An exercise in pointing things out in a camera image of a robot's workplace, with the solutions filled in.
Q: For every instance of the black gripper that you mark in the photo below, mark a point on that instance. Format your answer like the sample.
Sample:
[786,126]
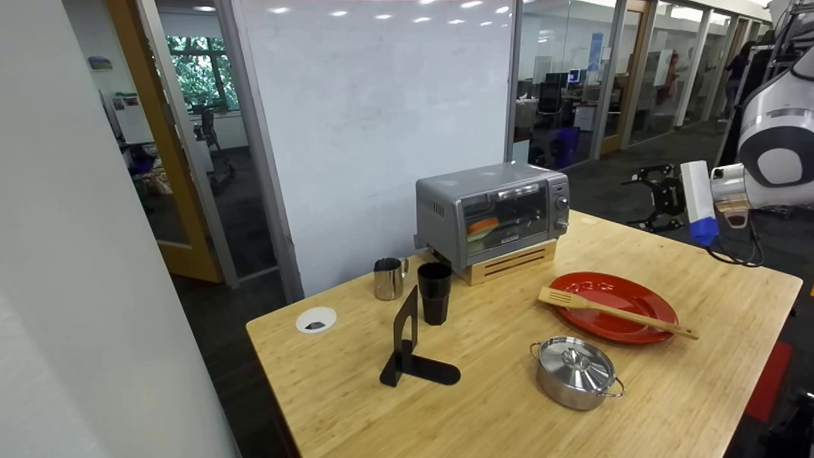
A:
[670,196]

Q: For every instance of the silver oven timer knob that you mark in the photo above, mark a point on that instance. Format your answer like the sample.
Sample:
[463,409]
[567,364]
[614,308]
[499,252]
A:
[561,201]

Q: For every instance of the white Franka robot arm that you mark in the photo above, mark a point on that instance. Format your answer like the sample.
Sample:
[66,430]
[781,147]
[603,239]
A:
[778,128]

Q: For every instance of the silver oven temperature knob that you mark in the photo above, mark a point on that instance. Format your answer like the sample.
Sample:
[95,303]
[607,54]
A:
[561,222]

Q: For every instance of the red round plate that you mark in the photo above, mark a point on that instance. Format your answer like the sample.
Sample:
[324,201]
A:
[623,308]

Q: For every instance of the wooden slotted spatula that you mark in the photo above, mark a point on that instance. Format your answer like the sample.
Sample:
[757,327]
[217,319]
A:
[593,305]

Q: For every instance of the wooden slatted oven base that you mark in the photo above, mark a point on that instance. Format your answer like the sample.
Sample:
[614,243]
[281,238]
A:
[509,262]

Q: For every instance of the silver toaster oven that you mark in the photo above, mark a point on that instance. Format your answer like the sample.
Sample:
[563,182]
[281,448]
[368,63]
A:
[487,217]

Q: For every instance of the small steel pot with lid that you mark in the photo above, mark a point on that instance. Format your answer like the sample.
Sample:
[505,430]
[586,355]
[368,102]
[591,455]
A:
[575,373]

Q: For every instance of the red floor object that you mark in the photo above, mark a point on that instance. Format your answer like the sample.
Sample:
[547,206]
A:
[769,383]

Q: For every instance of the black plastic cup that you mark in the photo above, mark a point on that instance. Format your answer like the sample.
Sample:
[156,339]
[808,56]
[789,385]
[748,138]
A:
[436,292]

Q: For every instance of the small steel mug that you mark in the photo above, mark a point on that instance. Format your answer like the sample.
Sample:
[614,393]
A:
[387,280]

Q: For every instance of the black phone stand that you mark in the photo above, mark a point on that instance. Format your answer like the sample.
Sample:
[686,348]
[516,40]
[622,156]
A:
[408,339]

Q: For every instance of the wooden office door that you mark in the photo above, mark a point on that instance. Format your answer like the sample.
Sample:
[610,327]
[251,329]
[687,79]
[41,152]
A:
[162,169]

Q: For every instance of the white and blue wrist camera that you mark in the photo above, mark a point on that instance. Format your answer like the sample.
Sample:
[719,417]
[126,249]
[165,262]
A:
[700,205]

